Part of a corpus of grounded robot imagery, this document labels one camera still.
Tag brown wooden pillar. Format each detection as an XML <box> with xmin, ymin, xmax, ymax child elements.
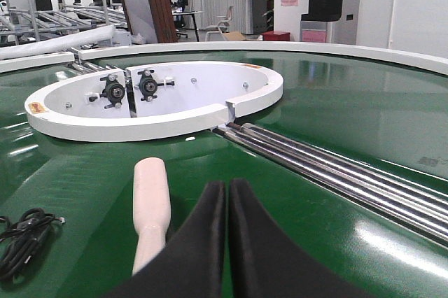
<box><xmin>148</xmin><ymin>0</ymin><xmax>177</xmax><ymax>43</ymax></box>

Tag left black bearing block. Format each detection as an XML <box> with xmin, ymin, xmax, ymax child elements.
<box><xmin>87</xmin><ymin>74</ymin><xmax>126</xmax><ymax>109</ymax></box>

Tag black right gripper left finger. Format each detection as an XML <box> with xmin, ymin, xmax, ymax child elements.
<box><xmin>104</xmin><ymin>181</ymin><xmax>226</xmax><ymax>297</ymax></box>

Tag white chair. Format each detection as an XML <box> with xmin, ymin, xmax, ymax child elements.
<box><xmin>205</xmin><ymin>6</ymin><xmax>234</xmax><ymax>41</ymax></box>

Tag thick black cable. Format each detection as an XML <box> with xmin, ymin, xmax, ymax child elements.
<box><xmin>0</xmin><ymin>207</ymin><xmax>67</xmax><ymax>282</ymax></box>

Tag black bearing block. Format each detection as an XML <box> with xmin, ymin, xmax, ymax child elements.
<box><xmin>137</xmin><ymin>69</ymin><xmax>175</xmax><ymax>102</ymax></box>
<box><xmin>87</xmin><ymin>74</ymin><xmax>126</xmax><ymax>109</ymax></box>

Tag white foam roll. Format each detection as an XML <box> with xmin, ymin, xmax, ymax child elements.
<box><xmin>1</xmin><ymin>25</ymin><xmax>116</xmax><ymax>60</ymax></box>

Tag pink hand broom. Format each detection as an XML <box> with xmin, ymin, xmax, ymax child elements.
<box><xmin>132</xmin><ymin>157</ymin><xmax>171</xmax><ymax>274</ymax></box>

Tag chrome conveyor rollers left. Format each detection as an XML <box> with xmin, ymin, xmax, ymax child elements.
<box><xmin>67</xmin><ymin>48</ymin><xmax>119</xmax><ymax>74</ymax></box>

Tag right black bearing block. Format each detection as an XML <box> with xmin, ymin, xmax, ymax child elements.
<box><xmin>137</xmin><ymin>69</ymin><xmax>175</xmax><ymax>102</ymax></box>

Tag chrome conveyor rollers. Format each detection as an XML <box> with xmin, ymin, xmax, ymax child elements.
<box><xmin>213</xmin><ymin>123</ymin><xmax>447</xmax><ymax>245</ymax></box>
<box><xmin>67</xmin><ymin>48</ymin><xmax>119</xmax><ymax>74</ymax></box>

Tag metal roller rack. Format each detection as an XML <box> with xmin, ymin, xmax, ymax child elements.
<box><xmin>1</xmin><ymin>0</ymin><xmax>127</xmax><ymax>46</ymax></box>

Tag red box on floor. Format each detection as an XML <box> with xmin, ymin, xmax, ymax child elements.
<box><xmin>261</xmin><ymin>31</ymin><xmax>291</xmax><ymax>41</ymax></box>

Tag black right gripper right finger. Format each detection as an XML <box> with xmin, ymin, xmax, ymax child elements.
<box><xmin>227</xmin><ymin>178</ymin><xmax>369</xmax><ymax>297</ymax></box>

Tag cardboard box on floor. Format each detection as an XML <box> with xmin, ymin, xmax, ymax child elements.
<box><xmin>223</xmin><ymin>31</ymin><xmax>260</xmax><ymax>41</ymax></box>

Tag chrome conveyor rollers right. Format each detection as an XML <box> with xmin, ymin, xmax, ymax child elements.
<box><xmin>213</xmin><ymin>123</ymin><xmax>447</xmax><ymax>245</ymax></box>

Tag white outer conveyor rim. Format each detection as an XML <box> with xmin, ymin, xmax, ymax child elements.
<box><xmin>0</xmin><ymin>41</ymin><xmax>448</xmax><ymax>76</ymax></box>

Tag white inner conveyor ring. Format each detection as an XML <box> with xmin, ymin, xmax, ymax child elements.
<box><xmin>24</xmin><ymin>59</ymin><xmax>284</xmax><ymax>143</ymax></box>

